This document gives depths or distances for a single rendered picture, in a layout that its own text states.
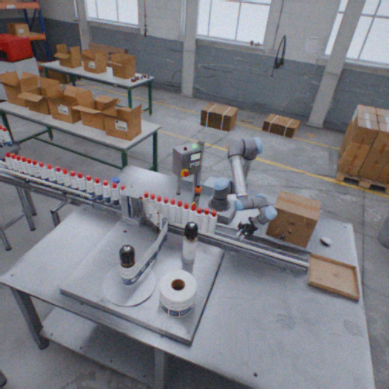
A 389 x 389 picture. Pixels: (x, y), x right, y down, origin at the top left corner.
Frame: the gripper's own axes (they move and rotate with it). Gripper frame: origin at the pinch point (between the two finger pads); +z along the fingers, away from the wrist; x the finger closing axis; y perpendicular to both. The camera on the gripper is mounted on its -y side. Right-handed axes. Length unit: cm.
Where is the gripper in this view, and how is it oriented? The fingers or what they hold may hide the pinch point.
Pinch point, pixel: (238, 235)
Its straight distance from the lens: 206.5
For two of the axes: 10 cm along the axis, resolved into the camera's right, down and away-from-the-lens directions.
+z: -5.4, 5.7, 6.3
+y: -3.4, 5.3, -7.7
